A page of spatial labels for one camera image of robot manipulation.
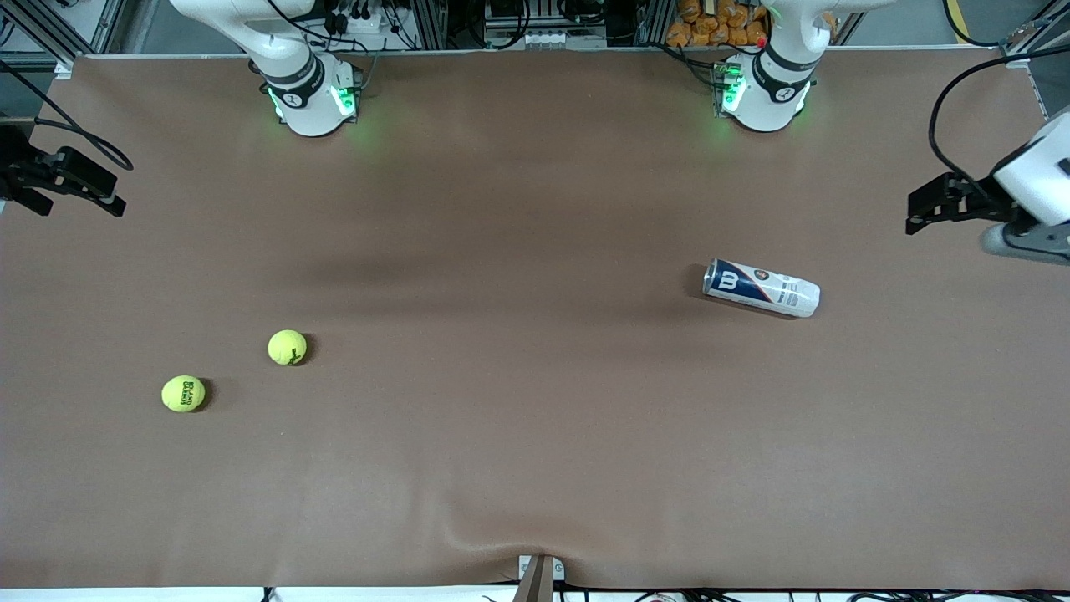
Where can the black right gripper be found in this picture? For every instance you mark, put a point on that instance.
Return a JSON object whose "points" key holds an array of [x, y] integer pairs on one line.
{"points": [[18, 164]]}

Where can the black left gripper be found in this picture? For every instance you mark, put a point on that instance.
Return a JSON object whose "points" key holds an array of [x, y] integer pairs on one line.
{"points": [[975, 201]]}

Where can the blue white tennis ball can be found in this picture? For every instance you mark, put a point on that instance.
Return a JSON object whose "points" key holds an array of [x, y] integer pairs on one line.
{"points": [[765, 288]]}

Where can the yellow tennis ball Roland Garros print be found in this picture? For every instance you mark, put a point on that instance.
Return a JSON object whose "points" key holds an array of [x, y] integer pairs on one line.
{"points": [[177, 393]]}

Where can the yellow tennis ball small black mark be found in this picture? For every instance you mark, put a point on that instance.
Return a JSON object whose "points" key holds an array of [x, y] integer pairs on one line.
{"points": [[284, 346]]}

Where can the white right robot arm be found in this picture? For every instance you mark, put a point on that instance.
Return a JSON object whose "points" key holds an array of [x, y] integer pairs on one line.
{"points": [[309, 100]]}

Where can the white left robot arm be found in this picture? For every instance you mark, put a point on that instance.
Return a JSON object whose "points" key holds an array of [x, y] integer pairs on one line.
{"points": [[769, 92]]}

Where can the bag of orange items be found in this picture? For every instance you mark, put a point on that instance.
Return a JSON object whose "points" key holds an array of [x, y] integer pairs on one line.
{"points": [[736, 33]]}

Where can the white power strip with plugs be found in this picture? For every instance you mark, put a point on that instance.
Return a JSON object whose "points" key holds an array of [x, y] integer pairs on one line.
{"points": [[368, 21]]}

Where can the white terminal strip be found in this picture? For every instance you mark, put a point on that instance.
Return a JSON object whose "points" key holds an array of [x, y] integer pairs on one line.
{"points": [[560, 38]]}

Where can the brown table mat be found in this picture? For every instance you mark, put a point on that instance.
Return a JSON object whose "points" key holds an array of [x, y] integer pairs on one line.
{"points": [[535, 460]]}

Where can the aluminium frame profile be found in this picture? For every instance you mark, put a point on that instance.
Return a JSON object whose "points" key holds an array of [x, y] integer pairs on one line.
{"points": [[1032, 38], [50, 33]]}

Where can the small metal corner bracket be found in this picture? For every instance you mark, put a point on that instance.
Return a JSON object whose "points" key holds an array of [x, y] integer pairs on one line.
{"points": [[524, 567], [558, 570]]}

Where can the aluminium camera post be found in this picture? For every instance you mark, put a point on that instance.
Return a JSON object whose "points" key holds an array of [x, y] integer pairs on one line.
{"points": [[535, 587]]}

